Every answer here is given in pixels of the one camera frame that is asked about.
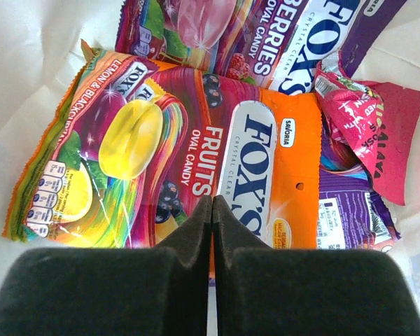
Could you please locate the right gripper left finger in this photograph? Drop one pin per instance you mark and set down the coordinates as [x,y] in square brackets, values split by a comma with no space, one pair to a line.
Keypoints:
[103,291]

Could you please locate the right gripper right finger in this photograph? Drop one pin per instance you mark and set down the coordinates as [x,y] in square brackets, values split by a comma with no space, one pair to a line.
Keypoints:
[266,291]

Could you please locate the blue checkered paper bag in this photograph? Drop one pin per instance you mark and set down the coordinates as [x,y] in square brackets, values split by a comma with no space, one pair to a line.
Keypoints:
[40,53]

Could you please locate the orange Fox's fruits candy bag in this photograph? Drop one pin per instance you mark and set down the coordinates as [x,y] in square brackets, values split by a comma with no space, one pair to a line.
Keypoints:
[136,143]

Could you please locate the red orange snack packet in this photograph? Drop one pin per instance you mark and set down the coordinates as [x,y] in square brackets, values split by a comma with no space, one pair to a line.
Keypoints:
[351,215]

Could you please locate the pink crumpled snack packet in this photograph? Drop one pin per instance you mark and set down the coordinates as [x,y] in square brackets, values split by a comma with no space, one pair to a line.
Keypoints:
[376,120]

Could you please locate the purple snack packet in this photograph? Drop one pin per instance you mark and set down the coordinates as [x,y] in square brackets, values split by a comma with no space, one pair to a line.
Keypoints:
[275,44]

